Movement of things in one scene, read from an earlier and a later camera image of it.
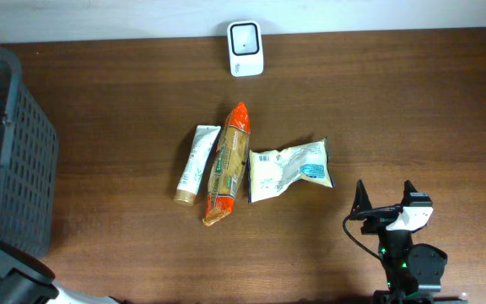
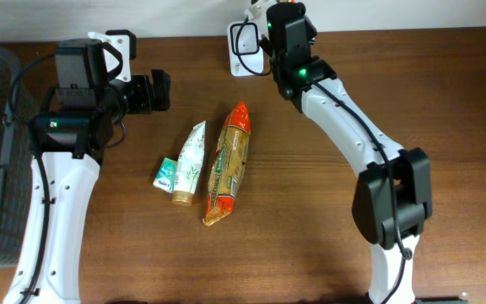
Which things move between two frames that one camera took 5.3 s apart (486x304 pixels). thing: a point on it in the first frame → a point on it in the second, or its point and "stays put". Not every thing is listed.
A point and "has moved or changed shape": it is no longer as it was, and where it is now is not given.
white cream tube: x=186 y=189 has moved or changed shape
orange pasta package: x=229 y=162 stays put
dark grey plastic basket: x=15 y=155 stays put
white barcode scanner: x=245 y=48 stays put
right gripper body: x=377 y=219 → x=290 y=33
